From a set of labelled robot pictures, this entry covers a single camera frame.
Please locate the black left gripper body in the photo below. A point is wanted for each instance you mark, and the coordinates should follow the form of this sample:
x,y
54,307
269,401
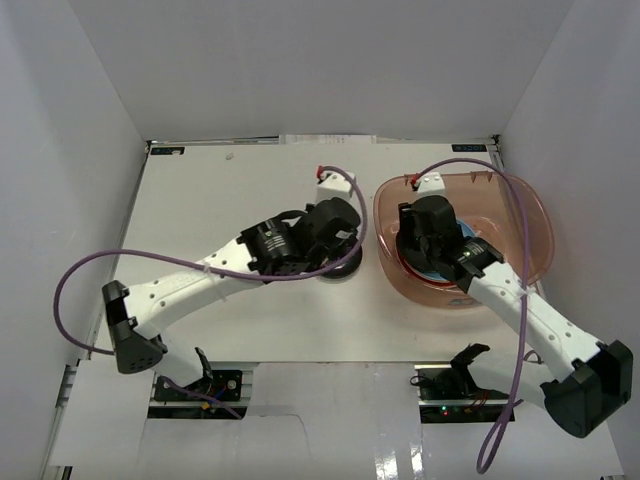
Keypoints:
x,y
342,267

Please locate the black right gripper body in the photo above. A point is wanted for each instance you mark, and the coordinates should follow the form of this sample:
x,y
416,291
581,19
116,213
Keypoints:
x,y
410,238

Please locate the black glossy plate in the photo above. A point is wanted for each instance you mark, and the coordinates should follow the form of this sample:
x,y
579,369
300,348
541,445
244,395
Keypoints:
x,y
346,269

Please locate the light blue plastic plate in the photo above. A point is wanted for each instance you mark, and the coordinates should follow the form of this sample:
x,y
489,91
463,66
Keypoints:
x,y
430,274

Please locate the red teal floral plate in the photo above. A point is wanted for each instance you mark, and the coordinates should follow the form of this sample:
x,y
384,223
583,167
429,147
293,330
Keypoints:
x,y
415,275

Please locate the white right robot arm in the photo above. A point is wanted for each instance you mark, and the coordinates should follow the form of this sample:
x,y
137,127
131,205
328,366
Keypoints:
x,y
580,381

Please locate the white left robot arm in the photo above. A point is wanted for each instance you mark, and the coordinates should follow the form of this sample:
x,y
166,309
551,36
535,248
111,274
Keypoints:
x,y
139,316

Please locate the pink transparent plastic bin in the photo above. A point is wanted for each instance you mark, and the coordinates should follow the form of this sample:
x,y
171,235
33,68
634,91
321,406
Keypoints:
x,y
482,199

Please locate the right black corner label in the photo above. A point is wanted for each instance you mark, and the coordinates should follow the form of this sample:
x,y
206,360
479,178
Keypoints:
x,y
469,148

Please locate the black corner label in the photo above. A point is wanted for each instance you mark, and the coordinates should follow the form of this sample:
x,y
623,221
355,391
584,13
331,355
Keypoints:
x,y
469,148
167,151

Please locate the white papers at back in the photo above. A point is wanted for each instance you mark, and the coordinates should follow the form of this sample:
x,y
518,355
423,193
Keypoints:
x,y
326,139

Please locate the left black corner label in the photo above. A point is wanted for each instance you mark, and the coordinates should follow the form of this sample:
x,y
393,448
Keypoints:
x,y
167,151

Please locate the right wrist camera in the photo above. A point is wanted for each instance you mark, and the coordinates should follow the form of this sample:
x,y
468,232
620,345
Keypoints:
x,y
430,184

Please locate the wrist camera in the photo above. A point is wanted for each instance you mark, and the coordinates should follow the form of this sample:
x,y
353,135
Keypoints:
x,y
333,185
430,184

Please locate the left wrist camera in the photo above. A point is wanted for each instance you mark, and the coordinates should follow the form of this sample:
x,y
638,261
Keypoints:
x,y
333,185

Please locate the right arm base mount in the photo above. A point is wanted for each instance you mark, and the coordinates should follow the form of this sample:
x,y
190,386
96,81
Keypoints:
x,y
448,395

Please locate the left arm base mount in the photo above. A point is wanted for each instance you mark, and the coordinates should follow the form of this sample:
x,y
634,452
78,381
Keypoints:
x,y
219,393

